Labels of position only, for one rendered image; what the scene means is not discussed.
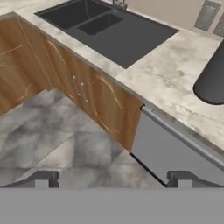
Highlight chrome tap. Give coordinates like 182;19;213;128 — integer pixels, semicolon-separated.
112;0;130;12

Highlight dark grey double sink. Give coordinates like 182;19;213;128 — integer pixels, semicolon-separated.
33;0;180;70

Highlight silver cupboard door handle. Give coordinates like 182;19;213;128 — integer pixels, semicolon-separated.
80;82;89;103
72;75;80;96

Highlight wooden cupboard door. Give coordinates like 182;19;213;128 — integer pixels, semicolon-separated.
78;65;143;152
17;21;88;112

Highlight wooden cupboard run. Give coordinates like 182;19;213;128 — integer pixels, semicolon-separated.
0;16;51;116

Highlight black rounded board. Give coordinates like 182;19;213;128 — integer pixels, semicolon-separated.
192;38;224;106

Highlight grey dishwasher door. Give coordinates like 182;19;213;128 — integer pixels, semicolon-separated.
129;108;224;188

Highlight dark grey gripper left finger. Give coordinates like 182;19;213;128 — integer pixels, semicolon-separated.
2;171;60;188

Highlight grey dishwasher handle bar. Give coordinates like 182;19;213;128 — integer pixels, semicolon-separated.
140;104;224;173

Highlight grey metal hanging tool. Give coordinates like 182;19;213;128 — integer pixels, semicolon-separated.
213;19;224;38

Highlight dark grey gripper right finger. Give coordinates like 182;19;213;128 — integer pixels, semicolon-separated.
166;171;224;188

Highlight grey metal grater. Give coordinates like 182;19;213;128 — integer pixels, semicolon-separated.
193;0;222;32

